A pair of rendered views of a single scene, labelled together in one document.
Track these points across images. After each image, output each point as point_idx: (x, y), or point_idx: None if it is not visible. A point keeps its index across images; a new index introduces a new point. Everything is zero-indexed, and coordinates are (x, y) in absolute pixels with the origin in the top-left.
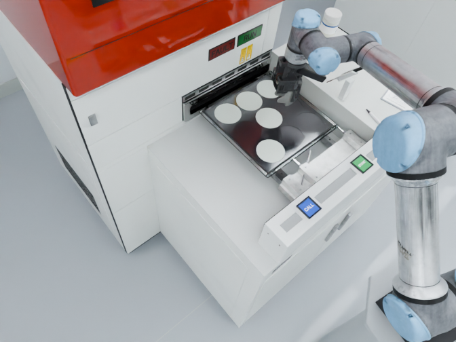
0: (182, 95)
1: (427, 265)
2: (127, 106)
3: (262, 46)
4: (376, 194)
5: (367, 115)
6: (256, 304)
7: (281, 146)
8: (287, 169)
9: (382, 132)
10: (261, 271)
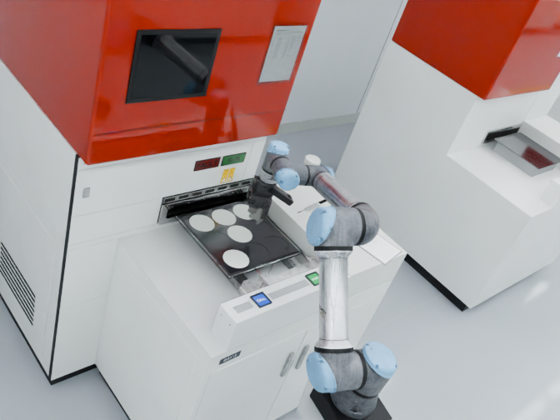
0: (163, 196)
1: (337, 322)
2: (116, 190)
3: (243, 172)
4: None
5: None
6: None
7: (247, 257)
8: None
9: (312, 218)
10: (209, 354)
